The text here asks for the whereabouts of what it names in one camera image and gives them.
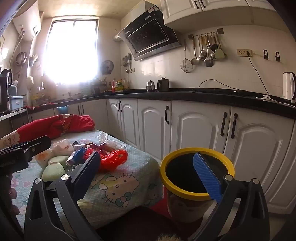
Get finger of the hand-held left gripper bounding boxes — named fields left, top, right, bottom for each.
left=0, top=136, right=52, bottom=163

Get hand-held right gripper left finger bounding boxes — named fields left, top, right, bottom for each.
left=24, top=151, right=102, bottom=241

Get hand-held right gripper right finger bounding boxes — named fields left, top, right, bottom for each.
left=187, top=152, right=270, bottom=241

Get yellow-rimmed trash bin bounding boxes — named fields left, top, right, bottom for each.
left=160, top=147, right=235, bottom=224

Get person's left hand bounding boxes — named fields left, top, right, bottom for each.
left=0, top=174, right=20, bottom=217

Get white and orange packet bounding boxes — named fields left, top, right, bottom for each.
left=35, top=148, right=55, bottom=168

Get blue snack wrapper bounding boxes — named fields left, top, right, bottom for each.
left=67, top=148, right=86, bottom=166

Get red candy wrappers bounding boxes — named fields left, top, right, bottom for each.
left=87, top=142, right=112, bottom=155

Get red plastic bag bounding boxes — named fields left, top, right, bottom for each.
left=84, top=149, right=128, bottom=172

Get white plastic bag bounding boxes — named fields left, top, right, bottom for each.
left=53, top=139, right=75, bottom=156

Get green sponge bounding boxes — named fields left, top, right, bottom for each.
left=48, top=156, right=69, bottom=168
left=42, top=163, right=66, bottom=182

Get red cloth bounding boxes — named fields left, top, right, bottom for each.
left=17, top=114, right=96, bottom=143

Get printed cartoon blanket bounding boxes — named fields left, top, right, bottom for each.
left=0, top=129, right=164, bottom=232

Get pale blue storage box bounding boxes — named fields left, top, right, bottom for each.
left=9, top=95, right=25, bottom=111

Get row of white cabinet doors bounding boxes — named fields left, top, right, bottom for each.
left=28, top=98, right=296, bottom=215

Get black countertop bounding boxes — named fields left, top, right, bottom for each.
left=23, top=88, right=296, bottom=119

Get group of condiment bottles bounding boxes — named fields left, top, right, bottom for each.
left=111, top=78, right=130, bottom=93

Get bright window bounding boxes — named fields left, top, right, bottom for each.
left=45, top=19, right=99, bottom=84

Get black lidded pot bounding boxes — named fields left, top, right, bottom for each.
left=157, top=77, right=170, bottom=92

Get steel teapot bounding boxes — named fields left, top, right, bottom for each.
left=145, top=80, right=156, bottom=93

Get hanging kitchen tools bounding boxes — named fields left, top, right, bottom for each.
left=122, top=54, right=132, bottom=72

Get steel ladle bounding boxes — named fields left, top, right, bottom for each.
left=198, top=35, right=208, bottom=61
left=191, top=37, right=201, bottom=65

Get white electric kettle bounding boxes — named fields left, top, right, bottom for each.
left=282, top=72, right=296, bottom=104

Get white water heater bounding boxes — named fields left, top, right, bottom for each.
left=12, top=0, right=43, bottom=41

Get pale green spatula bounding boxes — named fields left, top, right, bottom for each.
left=215, top=32, right=225, bottom=60

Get black range hood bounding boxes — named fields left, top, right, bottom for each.
left=117, top=6, right=182, bottom=61

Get white upper cabinet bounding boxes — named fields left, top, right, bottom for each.
left=160, top=0, right=279, bottom=26

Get small wall fan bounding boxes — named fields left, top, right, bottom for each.
left=100, top=60, right=115, bottom=75

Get black power cable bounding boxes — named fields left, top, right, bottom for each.
left=198, top=51, right=270, bottom=96

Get metal utensil rail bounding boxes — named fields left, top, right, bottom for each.
left=188, top=28, right=224, bottom=40

